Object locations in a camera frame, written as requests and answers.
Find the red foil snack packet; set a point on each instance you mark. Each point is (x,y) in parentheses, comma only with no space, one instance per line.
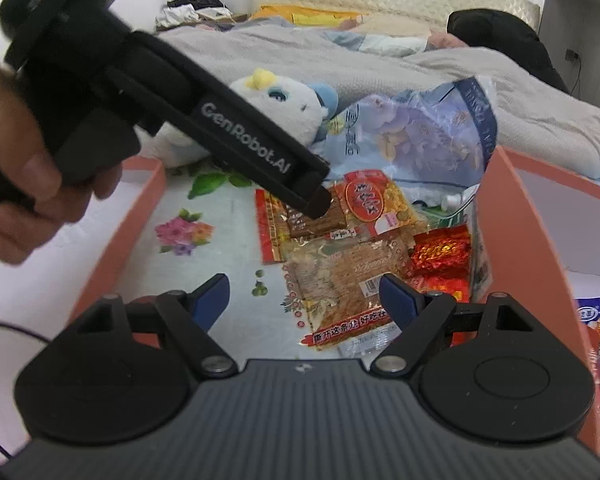
(440,252)

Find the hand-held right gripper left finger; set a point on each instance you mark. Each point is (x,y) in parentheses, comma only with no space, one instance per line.
(215,296)

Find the white and blue plush toy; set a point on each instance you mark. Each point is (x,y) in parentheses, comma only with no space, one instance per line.
(285,110)

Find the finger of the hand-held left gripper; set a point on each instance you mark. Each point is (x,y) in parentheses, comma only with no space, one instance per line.
(310,202)

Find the yellow pillow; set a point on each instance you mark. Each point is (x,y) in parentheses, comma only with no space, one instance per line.
(305,16)

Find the orange cardboard box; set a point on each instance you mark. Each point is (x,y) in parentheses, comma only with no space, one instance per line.
(525,240)

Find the orange box lid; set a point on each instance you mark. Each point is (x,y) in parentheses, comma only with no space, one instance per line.
(125,220)

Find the grey blanket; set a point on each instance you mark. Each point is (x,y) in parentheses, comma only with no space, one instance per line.
(530,110)

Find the orange snack packet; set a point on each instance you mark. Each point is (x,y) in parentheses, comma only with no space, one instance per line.
(380,200)

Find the person's left hand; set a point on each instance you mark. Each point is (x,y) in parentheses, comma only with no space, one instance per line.
(15,130)

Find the red brown snack packet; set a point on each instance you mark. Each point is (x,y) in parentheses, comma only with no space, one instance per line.
(270,230)

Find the large blue purple snack bag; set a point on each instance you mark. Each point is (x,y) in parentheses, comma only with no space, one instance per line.
(415,135)

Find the clear beige snack packet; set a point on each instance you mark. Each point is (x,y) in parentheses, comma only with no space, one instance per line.
(330,280)

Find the small white bottle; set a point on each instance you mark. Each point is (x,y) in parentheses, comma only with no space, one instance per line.
(455,201)

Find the black garment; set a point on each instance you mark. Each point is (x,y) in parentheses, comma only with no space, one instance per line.
(500,35)

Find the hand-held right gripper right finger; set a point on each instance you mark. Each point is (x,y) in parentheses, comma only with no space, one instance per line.
(395,301)

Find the pile of clothes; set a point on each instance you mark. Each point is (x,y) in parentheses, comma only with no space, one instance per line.
(185,10)

